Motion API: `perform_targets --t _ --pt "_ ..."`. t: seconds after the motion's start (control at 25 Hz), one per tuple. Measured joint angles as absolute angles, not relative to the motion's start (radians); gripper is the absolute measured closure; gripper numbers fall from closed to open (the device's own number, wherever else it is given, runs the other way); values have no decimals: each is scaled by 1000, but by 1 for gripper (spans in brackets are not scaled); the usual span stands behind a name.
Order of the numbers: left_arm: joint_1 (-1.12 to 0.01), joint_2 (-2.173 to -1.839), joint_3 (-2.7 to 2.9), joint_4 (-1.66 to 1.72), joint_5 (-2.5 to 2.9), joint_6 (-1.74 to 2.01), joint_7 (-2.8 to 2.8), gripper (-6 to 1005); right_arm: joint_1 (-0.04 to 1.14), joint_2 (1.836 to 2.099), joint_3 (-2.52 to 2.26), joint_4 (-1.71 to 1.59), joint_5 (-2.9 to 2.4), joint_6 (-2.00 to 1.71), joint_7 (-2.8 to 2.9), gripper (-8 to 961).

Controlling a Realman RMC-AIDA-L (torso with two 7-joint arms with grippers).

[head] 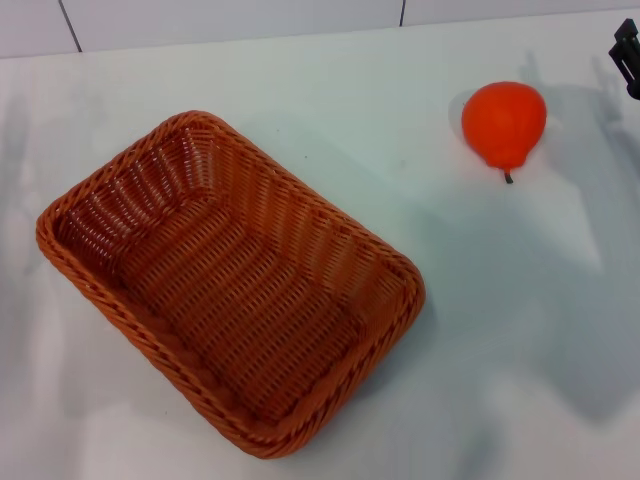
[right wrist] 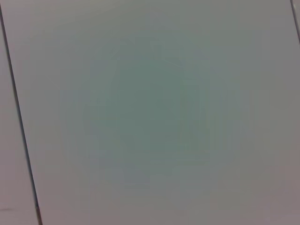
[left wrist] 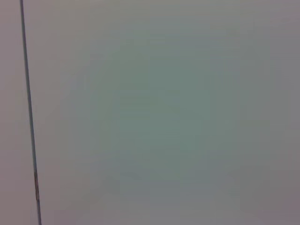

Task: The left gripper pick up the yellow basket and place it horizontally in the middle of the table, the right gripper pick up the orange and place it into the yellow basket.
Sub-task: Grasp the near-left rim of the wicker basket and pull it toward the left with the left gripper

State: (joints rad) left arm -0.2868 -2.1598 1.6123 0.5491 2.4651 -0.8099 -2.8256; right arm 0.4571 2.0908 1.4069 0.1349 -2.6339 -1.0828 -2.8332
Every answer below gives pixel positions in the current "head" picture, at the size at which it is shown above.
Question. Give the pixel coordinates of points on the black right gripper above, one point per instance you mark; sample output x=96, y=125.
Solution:
x=635, y=90

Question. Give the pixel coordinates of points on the orange woven plastic basket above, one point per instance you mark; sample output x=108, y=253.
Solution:
x=235, y=300

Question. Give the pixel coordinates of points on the orange plastic pear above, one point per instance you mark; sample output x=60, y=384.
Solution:
x=502, y=127

